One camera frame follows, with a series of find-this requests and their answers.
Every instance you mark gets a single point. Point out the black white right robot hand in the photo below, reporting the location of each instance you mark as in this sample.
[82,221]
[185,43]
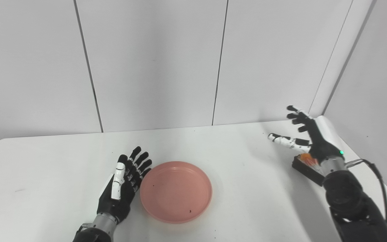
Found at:
[321,146]

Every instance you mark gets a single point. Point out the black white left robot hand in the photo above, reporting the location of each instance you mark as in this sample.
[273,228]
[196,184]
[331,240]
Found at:
[116,205]

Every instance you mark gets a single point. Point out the chocolate cake slice with fruit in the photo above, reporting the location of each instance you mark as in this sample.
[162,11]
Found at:
[306,168]

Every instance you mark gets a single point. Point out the pink round plate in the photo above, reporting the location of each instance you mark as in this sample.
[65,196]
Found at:
[176,191]

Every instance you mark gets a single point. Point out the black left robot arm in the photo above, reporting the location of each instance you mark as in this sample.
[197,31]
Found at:
[96,230]

